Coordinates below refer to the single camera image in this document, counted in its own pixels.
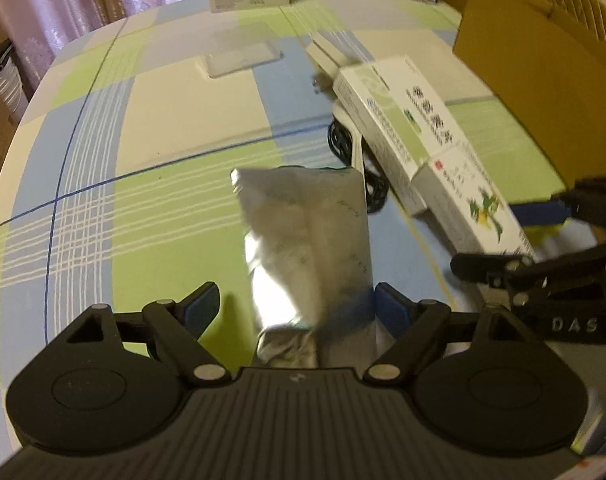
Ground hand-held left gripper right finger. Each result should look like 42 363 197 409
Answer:
363 282 526 387

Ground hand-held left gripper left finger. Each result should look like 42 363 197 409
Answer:
66 281 232 387

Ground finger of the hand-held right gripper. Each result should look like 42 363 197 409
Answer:
450 242 606 307
513 176 606 236

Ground white box with flower print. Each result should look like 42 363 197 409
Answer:
412 142 536 262

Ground silver foil pouch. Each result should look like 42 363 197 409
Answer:
229 166 379 367

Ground brown cardboard box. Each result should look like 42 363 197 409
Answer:
453 0 606 206

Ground black audio cable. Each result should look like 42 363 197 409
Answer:
328 119 390 213

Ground green and white medicine box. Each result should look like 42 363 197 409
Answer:
331 57 464 217

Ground checked tablecloth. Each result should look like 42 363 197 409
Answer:
0 0 606 463

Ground clear plastic packet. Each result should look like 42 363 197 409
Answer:
203 42 284 79

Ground white power adapter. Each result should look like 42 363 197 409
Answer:
305 30 356 95

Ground white stacked containers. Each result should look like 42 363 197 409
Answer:
0 45 30 128

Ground pink sheer curtain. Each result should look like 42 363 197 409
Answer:
0 0 214 91

